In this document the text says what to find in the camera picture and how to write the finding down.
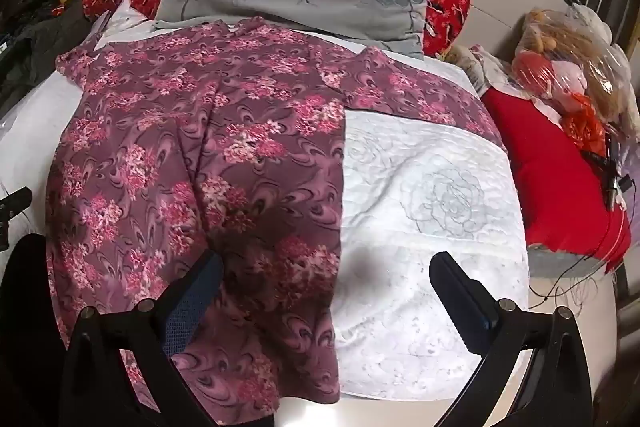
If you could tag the dark clothes pile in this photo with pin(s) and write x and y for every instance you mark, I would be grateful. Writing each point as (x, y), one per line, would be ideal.
(45, 37)

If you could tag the small black device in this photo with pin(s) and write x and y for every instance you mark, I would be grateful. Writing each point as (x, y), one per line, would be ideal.
(611, 187)

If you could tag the grey mattress edge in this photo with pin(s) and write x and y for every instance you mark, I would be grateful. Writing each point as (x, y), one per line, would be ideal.
(560, 259)

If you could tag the pale patterned cloth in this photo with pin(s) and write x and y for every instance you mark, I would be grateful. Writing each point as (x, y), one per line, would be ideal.
(480, 67)

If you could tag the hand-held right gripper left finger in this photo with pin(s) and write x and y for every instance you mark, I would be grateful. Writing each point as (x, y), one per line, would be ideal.
(192, 304)

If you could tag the plain red cloth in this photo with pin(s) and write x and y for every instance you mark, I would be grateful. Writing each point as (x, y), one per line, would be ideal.
(540, 167)

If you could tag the purple floral garment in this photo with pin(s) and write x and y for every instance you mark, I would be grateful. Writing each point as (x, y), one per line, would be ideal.
(200, 132)

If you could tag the white quilted bed cover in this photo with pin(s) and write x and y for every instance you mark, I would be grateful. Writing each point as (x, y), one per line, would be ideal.
(425, 257)

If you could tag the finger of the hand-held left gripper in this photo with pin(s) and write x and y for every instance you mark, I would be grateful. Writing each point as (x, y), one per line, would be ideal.
(15, 202)

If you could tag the plastic bag of plush toys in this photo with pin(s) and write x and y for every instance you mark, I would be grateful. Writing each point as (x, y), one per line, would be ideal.
(565, 57)

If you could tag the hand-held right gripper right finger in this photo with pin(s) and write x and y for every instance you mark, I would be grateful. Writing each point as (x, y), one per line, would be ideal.
(472, 309)

